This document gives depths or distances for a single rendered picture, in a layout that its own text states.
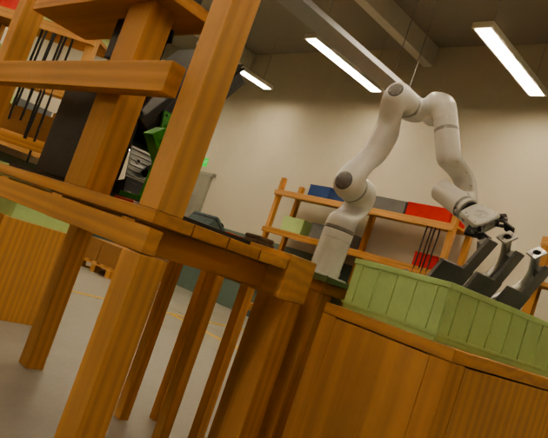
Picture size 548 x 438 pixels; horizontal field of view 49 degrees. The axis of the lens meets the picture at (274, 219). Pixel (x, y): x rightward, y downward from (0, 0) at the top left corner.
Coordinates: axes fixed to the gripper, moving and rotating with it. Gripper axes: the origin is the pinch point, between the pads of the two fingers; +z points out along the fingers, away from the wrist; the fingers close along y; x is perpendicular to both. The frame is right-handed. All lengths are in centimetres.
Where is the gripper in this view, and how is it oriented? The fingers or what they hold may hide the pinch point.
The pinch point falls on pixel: (499, 235)
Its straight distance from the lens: 206.3
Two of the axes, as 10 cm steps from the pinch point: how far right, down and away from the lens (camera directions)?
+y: 9.0, -3.5, 2.5
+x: 1.3, 7.8, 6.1
